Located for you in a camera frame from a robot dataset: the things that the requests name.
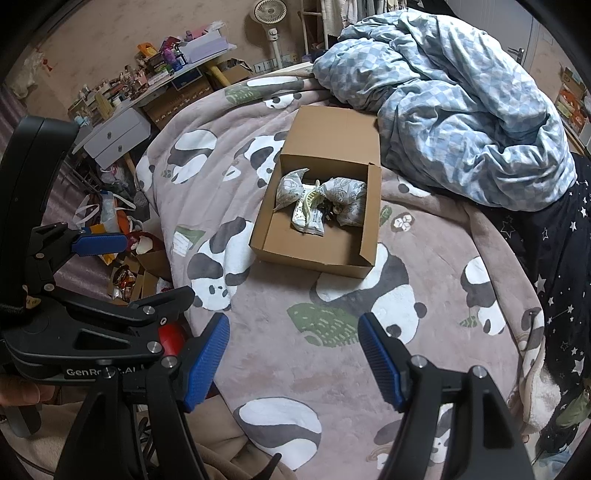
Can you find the blue checkered duvet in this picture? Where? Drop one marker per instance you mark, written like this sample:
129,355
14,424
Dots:
461,115

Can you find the white wall hanging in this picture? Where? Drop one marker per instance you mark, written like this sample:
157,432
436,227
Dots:
30,74

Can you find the red object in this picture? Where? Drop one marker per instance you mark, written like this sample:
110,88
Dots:
171,339

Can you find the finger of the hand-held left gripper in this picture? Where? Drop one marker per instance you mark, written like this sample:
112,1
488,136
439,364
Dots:
115,318
101,243

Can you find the white floral packet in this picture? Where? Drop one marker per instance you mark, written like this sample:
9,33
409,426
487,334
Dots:
290,187
347,196

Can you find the white desk with drawers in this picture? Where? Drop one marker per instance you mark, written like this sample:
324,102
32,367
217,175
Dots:
115,134

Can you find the panda print blanket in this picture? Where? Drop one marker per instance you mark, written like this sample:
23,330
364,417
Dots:
277,369

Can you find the cream hair claw clip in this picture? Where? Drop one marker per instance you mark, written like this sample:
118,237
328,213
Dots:
304,203

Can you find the stack of colourful boxes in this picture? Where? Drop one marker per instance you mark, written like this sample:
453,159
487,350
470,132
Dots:
575,106

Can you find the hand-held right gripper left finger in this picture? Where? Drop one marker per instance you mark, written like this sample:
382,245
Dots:
207,360

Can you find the brown cardboard box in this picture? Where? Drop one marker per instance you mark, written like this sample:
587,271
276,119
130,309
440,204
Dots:
323,134

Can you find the hanging clothes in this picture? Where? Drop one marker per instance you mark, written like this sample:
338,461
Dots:
360,7

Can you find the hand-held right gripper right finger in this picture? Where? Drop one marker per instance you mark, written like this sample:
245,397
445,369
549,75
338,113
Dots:
376,360

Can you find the person's left hand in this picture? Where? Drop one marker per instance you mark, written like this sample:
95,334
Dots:
18,392

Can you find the pile of desk clutter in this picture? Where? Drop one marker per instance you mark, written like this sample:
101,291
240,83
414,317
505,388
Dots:
138,69

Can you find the dark star print blanket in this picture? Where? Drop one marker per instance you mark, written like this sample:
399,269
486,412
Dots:
554,254

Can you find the black hair claw clip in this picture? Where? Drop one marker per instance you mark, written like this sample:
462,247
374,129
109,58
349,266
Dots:
331,211

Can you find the large cardboard box under desk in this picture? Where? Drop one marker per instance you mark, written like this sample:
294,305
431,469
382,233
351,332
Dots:
175,99

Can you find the beige cloth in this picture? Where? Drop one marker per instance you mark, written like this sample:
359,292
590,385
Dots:
231,457

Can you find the pile of bags and packaging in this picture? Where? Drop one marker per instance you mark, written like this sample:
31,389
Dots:
124,267

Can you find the white standing fan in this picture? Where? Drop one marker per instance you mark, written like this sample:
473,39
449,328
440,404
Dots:
267,11

